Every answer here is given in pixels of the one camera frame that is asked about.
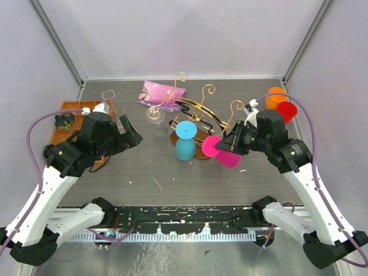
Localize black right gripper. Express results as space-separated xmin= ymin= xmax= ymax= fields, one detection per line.
xmin=215 ymin=120 xmax=270 ymax=155

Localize pink wine glass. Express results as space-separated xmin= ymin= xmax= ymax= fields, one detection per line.
xmin=202 ymin=135 xmax=242 ymax=168

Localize gold wire wine glass rack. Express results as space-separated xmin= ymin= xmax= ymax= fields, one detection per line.
xmin=149 ymin=72 xmax=230 ymax=160

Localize blue wine glass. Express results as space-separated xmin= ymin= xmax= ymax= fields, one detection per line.
xmin=175 ymin=121 xmax=197 ymax=160

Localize clear tall wine glass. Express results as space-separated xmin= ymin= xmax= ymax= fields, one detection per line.
xmin=101 ymin=89 xmax=122 ymax=128

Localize orange wine glass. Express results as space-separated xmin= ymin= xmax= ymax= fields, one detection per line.
xmin=265 ymin=87 xmax=287 ymax=110

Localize red wine glass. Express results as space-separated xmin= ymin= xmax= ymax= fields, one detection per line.
xmin=277 ymin=101 xmax=298 ymax=124

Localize wooden compartment tray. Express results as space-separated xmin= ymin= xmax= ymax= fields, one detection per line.
xmin=43 ymin=101 xmax=112 ymax=172

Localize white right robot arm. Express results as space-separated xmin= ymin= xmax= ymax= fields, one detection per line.
xmin=215 ymin=99 xmax=367 ymax=269

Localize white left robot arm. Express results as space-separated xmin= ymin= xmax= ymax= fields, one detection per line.
xmin=1 ymin=102 xmax=143 ymax=266

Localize dark floral rolled cloth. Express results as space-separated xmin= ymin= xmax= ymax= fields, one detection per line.
xmin=54 ymin=113 xmax=75 ymax=129

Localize black orange rolled cloth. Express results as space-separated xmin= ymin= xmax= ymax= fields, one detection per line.
xmin=43 ymin=144 xmax=55 ymax=159

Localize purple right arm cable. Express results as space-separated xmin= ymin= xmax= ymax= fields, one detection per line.
xmin=254 ymin=92 xmax=368 ymax=266

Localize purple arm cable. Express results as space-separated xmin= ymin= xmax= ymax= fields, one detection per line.
xmin=254 ymin=92 xmax=368 ymax=266
xmin=0 ymin=108 xmax=136 ymax=254

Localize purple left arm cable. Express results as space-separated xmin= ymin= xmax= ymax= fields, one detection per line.
xmin=0 ymin=108 xmax=136 ymax=254

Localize aluminium frame rail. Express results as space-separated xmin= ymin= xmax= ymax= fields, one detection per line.
xmin=28 ymin=205 xmax=343 ymax=243

